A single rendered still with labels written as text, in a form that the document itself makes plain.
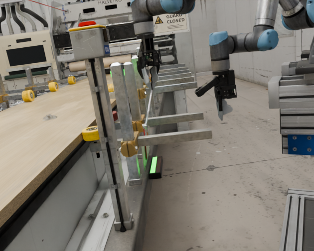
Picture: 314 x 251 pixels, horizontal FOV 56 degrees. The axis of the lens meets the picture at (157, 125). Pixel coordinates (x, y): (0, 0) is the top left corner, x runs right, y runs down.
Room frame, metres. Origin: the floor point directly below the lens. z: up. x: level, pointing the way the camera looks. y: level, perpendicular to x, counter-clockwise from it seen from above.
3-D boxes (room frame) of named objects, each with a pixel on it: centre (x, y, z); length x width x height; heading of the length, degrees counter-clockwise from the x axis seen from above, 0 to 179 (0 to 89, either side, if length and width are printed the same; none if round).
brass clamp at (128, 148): (1.00, 0.10, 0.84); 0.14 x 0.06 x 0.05; 175
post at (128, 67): (1.23, 0.08, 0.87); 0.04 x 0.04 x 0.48; 85
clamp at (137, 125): (1.25, 0.08, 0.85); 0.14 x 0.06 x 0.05; 175
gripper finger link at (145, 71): (1.17, 0.01, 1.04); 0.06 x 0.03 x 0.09; 15
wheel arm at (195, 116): (1.26, 0.01, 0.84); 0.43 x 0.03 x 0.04; 85
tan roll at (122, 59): (3.87, 0.39, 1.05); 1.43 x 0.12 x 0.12; 85
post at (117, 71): (0.98, 0.10, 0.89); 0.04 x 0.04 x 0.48; 85
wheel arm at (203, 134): (1.01, 0.03, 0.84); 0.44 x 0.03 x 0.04; 85
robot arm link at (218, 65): (1.24, -0.29, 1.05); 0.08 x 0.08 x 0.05
